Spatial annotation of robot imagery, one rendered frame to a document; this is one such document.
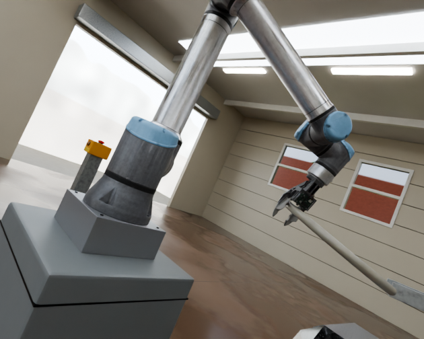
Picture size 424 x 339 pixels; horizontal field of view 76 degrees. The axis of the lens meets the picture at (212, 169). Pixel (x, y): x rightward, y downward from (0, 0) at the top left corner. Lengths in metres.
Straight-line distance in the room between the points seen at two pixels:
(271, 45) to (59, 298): 0.84
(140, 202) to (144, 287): 0.21
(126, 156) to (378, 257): 7.08
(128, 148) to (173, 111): 0.26
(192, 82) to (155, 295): 0.67
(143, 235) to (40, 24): 6.27
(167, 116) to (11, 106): 5.84
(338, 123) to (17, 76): 6.25
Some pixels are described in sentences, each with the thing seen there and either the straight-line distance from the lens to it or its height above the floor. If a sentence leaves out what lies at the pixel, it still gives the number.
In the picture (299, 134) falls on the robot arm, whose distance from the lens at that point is 1.04.
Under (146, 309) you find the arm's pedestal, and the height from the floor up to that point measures 0.77.
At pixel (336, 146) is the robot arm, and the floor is 1.42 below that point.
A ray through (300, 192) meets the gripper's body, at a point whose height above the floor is 1.22.
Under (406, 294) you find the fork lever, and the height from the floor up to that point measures 1.04.
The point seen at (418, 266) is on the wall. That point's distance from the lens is 7.45.
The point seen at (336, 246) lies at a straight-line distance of 0.97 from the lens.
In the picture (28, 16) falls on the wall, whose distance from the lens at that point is 6.80.
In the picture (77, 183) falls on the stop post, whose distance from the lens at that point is 1.81.
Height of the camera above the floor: 1.10
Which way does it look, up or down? 3 degrees up
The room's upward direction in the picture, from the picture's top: 23 degrees clockwise
